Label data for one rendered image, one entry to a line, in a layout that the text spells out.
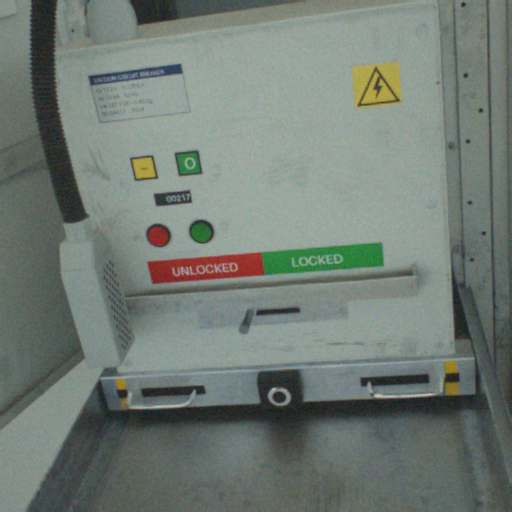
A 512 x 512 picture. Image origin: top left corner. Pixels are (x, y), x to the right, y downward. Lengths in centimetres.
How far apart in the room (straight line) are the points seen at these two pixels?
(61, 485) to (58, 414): 63
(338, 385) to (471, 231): 43
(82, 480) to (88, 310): 25
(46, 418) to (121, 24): 96
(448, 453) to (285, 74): 52
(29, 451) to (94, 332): 81
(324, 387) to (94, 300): 35
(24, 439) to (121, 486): 71
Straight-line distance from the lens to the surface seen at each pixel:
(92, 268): 92
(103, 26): 97
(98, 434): 114
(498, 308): 142
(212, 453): 105
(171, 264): 101
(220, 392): 109
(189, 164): 95
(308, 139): 92
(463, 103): 127
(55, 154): 90
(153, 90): 93
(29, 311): 129
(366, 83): 90
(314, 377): 105
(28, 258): 128
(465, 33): 125
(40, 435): 170
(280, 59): 90
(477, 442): 102
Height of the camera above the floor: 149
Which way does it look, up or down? 24 degrees down
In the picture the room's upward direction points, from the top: 9 degrees counter-clockwise
